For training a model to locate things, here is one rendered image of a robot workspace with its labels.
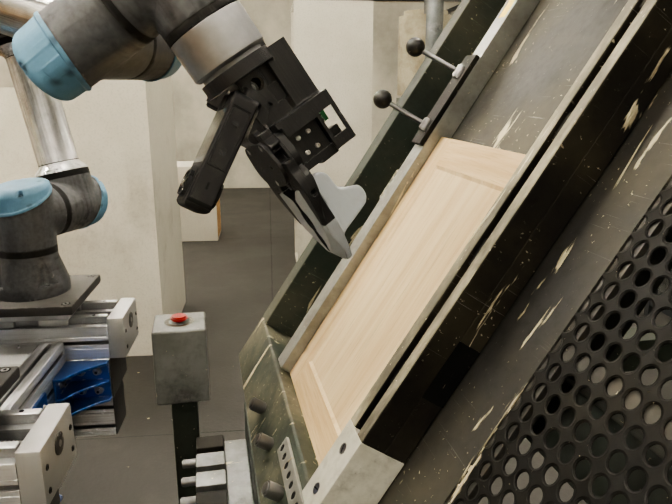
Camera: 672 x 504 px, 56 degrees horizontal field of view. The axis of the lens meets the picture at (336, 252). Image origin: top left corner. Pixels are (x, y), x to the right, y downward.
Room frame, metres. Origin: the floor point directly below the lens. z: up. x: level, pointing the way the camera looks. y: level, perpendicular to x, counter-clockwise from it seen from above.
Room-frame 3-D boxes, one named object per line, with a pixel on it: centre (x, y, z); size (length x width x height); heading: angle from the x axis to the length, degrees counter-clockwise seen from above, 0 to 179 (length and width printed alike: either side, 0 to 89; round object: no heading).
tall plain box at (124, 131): (3.67, 1.30, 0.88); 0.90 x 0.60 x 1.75; 6
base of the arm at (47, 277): (1.27, 0.65, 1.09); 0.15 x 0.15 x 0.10
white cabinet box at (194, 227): (6.12, 1.46, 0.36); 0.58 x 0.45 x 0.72; 96
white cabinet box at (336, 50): (5.16, 0.05, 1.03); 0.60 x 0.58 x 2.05; 6
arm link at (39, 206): (1.28, 0.64, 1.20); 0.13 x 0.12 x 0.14; 161
